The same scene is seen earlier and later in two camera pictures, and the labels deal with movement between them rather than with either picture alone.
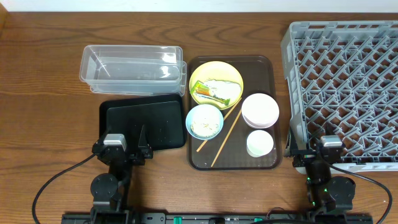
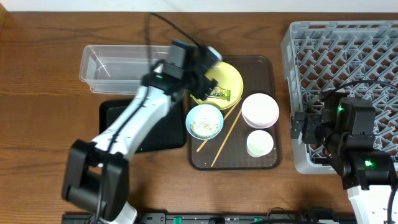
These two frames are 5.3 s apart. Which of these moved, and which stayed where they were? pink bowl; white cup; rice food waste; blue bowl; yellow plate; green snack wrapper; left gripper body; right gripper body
Moved: right gripper body; green snack wrapper; left gripper body
Stayed: rice food waste; yellow plate; blue bowl; white cup; pink bowl
